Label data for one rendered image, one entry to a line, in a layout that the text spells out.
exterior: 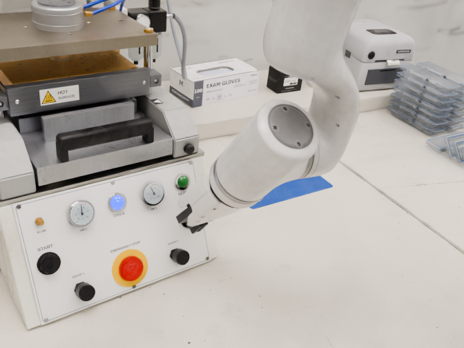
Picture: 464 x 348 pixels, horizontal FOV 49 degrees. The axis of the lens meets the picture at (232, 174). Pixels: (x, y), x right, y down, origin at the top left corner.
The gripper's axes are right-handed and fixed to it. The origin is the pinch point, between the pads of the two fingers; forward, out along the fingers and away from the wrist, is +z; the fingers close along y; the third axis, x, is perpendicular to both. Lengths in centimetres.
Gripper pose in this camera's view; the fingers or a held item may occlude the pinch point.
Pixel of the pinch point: (196, 220)
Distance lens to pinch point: 86.1
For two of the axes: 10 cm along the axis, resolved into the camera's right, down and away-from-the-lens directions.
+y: -8.1, 2.3, -5.4
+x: 4.1, 8.8, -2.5
